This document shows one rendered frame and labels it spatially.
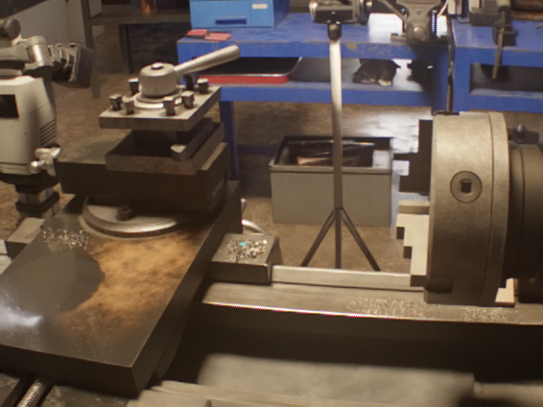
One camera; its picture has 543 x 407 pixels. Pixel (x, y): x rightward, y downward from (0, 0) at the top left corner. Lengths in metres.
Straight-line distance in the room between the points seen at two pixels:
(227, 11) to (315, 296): 1.89
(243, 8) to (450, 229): 2.19
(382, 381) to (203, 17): 2.07
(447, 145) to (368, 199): 2.20
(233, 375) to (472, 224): 0.57
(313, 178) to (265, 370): 1.86
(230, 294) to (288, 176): 1.83
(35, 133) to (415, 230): 1.57
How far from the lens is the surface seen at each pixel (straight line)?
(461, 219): 0.77
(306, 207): 3.03
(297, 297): 1.16
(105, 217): 1.23
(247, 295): 1.18
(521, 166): 0.84
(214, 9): 2.90
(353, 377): 1.16
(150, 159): 1.16
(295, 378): 1.17
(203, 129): 1.18
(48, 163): 1.34
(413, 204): 0.92
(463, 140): 0.80
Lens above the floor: 1.51
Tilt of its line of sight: 26 degrees down
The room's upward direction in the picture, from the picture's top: 3 degrees counter-clockwise
